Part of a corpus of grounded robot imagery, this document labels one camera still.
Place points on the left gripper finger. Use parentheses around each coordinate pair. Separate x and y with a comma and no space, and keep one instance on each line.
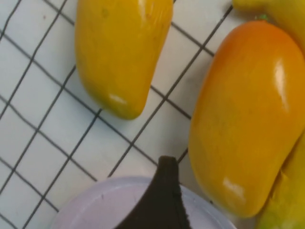
(162,202)

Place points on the orange blushed plastic mango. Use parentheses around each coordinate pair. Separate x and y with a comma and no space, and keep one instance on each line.
(243,119)

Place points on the thick yellow plastic banana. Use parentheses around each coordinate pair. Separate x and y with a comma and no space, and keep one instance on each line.
(288,202)

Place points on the yellow plastic mango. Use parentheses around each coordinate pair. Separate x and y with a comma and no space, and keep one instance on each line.
(119,59)

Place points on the pink round plate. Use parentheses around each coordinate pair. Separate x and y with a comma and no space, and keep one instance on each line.
(100,207)

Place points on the white checked tablecloth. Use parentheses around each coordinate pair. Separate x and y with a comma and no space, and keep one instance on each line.
(35,119)

